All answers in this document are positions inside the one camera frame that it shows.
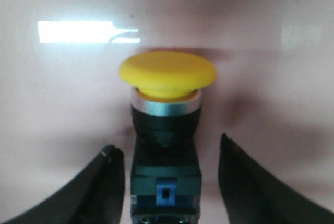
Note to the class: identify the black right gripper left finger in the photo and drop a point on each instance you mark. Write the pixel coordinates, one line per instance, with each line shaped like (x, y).
(94, 195)

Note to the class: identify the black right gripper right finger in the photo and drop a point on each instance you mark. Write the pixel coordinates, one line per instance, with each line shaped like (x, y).
(251, 194)

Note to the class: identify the yellow mushroom push button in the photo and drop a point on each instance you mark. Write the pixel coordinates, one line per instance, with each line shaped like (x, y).
(165, 179)

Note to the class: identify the pink plastic bin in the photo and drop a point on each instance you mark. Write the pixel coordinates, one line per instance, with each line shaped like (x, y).
(62, 100)

